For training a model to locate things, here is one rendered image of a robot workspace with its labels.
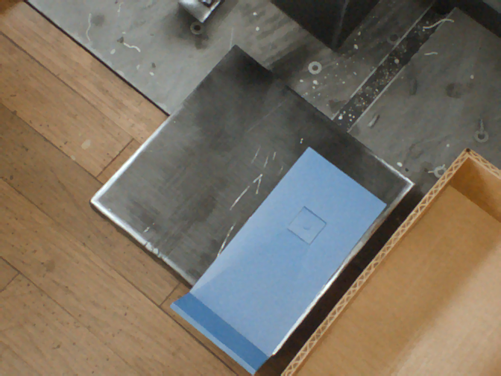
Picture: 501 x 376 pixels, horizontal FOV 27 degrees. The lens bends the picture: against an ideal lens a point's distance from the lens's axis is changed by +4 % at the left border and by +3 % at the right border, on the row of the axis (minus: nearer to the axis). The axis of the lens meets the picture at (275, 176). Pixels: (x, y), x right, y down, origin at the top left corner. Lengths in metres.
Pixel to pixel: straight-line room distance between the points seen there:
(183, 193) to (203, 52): 0.12
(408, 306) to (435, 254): 0.04
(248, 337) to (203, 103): 0.17
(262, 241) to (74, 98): 0.18
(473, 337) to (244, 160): 0.20
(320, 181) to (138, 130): 0.14
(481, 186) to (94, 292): 0.28
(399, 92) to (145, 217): 0.22
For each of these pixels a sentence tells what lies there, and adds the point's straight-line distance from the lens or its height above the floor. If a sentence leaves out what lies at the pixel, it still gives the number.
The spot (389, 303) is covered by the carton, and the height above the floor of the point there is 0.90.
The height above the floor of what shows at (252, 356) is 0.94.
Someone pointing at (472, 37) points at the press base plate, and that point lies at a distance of 0.81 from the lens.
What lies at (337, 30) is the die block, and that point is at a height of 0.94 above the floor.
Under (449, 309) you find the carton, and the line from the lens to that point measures 0.74.
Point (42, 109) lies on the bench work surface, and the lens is 0.78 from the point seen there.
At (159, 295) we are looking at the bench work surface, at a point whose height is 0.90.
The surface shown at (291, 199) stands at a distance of 0.72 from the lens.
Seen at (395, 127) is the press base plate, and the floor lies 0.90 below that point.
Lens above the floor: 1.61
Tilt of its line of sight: 73 degrees down
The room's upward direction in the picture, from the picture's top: 7 degrees clockwise
